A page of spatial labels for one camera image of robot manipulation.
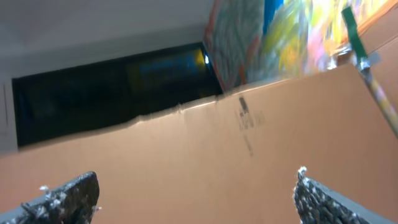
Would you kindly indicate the back cardboard panel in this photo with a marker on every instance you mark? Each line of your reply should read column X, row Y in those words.
column 228, row 161

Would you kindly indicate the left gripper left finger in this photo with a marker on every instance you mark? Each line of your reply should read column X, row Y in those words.
column 74, row 202

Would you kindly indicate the colourful painted backdrop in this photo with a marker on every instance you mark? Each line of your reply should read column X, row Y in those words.
column 258, row 40

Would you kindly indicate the dark window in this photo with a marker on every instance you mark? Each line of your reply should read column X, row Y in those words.
column 99, row 95

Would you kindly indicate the upper green tape strip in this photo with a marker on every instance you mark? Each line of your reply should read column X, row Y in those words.
column 353, row 36

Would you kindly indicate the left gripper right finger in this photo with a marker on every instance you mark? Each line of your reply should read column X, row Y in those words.
column 316, row 203

